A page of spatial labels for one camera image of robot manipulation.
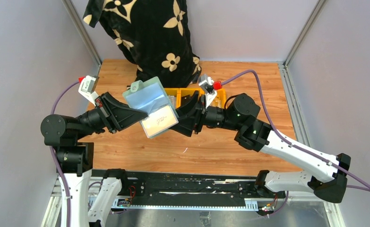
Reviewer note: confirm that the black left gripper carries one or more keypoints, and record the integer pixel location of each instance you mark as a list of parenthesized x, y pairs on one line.
[(116, 114)]

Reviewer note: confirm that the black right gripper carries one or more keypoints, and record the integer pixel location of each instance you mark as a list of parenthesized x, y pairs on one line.
[(187, 122)]

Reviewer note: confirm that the white gold credit card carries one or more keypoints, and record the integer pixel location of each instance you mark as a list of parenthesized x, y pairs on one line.
[(159, 121)]

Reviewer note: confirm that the green leather card holder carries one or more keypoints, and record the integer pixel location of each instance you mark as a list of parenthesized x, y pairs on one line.
[(147, 96)]

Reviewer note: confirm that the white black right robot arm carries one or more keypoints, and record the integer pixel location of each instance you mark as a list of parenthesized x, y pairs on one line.
[(321, 174)]

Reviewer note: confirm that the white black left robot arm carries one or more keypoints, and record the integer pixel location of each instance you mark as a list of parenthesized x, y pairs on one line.
[(74, 159)]

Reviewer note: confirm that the left yellow plastic bin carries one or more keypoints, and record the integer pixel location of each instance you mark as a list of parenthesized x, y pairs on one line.
[(174, 96)]

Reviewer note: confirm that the right yellow plastic bin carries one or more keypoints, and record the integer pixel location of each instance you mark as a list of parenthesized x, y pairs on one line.
[(220, 99)]

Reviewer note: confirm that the black floral blanket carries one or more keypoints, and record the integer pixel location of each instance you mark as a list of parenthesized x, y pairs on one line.
[(152, 34)]

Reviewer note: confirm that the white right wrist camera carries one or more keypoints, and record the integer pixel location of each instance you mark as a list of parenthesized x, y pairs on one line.
[(210, 88)]

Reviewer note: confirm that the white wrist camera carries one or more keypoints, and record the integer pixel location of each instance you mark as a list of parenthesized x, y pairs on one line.
[(210, 88), (87, 86)]

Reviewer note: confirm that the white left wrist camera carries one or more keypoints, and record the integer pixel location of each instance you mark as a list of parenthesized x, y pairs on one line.
[(87, 86)]

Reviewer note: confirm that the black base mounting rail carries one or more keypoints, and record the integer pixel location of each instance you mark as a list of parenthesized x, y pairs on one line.
[(148, 190)]

